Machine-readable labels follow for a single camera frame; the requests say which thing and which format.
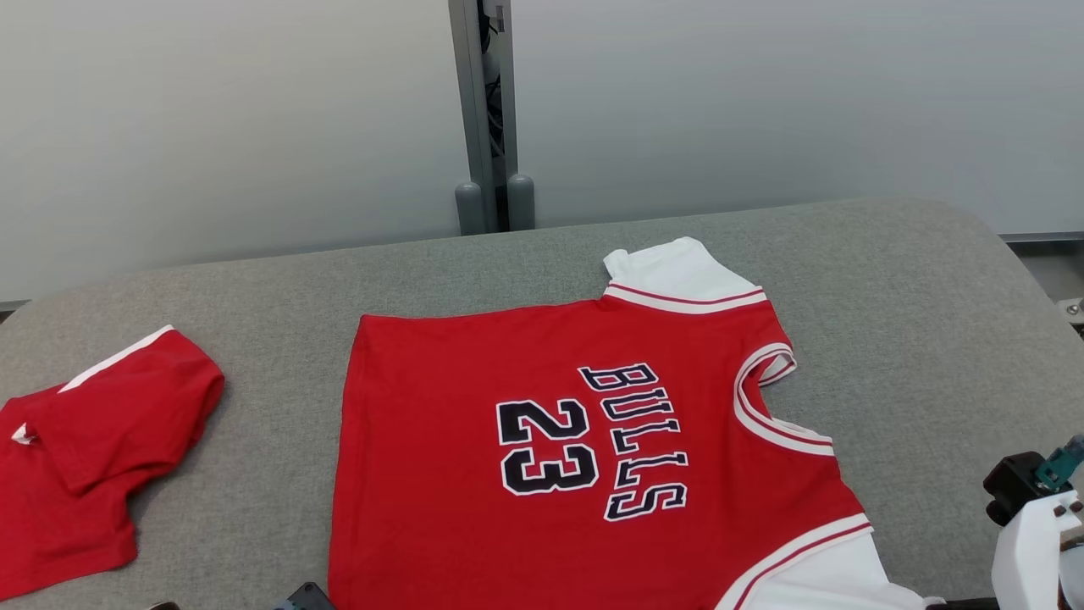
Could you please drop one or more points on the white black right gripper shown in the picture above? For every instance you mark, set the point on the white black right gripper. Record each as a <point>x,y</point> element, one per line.
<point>1029,559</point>

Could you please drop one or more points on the red white Bulls jersey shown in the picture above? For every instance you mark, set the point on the red white Bulls jersey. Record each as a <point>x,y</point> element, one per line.
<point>440,508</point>

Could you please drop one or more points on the red shorts with white stripes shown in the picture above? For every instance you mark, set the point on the red shorts with white stripes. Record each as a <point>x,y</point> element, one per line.
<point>85,457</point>

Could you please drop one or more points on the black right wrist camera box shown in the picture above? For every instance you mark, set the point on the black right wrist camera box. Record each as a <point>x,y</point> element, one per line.
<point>1012,483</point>

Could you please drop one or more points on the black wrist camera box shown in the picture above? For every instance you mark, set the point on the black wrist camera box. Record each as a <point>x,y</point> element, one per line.
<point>306,600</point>
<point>1012,483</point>

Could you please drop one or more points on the grey metal floor bracket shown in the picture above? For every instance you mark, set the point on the grey metal floor bracket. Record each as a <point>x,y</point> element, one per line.
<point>1072,310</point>

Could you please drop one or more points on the grey cylindrical post foot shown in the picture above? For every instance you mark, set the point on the grey cylindrical post foot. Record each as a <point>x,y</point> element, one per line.
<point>521,203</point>
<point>468,210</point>

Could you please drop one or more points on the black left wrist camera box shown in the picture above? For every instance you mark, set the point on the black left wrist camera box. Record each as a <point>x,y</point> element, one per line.
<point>306,600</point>

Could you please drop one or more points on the grey metal partition post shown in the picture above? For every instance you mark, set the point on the grey metal partition post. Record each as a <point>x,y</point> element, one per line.
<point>466,85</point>

